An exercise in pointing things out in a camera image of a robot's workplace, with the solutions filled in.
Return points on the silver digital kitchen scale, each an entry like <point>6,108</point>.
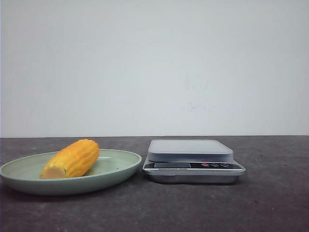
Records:
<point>192,161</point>

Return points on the light green plate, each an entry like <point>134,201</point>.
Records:
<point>111,168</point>

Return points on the yellow corn cob piece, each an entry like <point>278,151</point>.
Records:
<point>73,161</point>

